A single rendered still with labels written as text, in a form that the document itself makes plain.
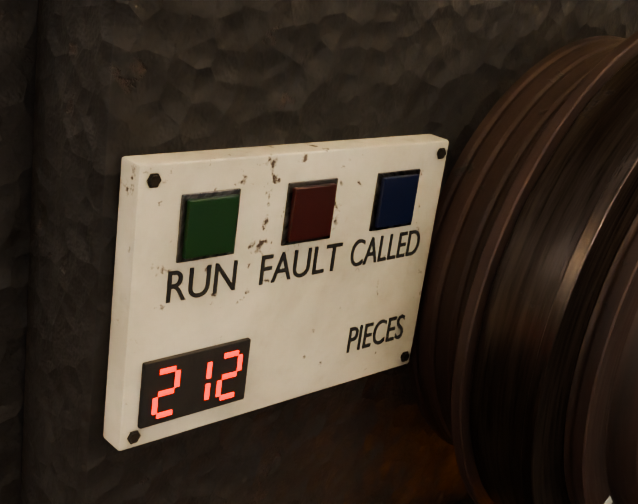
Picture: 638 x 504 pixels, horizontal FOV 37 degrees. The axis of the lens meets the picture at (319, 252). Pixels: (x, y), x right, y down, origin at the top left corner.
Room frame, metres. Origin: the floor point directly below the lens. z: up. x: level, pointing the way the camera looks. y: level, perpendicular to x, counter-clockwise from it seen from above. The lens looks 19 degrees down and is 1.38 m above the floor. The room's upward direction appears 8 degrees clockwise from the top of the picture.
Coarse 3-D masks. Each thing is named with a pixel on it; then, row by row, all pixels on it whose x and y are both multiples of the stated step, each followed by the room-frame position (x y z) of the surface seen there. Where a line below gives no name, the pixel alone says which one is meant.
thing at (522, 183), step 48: (576, 48) 0.80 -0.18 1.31; (624, 48) 0.70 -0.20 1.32; (528, 96) 0.74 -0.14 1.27; (576, 96) 0.67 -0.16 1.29; (480, 144) 0.73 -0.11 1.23; (528, 144) 0.71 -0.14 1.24; (480, 192) 0.70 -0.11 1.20; (528, 192) 0.64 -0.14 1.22; (432, 240) 0.71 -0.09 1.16; (480, 240) 0.68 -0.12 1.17; (432, 288) 0.69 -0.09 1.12; (480, 288) 0.62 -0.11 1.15; (432, 336) 0.69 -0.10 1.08; (432, 384) 0.70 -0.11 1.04; (480, 480) 0.66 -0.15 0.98
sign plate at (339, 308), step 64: (128, 192) 0.51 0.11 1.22; (192, 192) 0.53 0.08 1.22; (256, 192) 0.56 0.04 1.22; (128, 256) 0.51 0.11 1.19; (256, 256) 0.57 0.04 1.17; (320, 256) 0.61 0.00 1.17; (384, 256) 0.65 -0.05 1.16; (128, 320) 0.50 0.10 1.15; (192, 320) 0.54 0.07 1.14; (256, 320) 0.57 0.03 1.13; (320, 320) 0.61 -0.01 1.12; (384, 320) 0.66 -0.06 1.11; (128, 384) 0.51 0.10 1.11; (192, 384) 0.54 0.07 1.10; (256, 384) 0.58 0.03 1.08; (320, 384) 0.62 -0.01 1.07
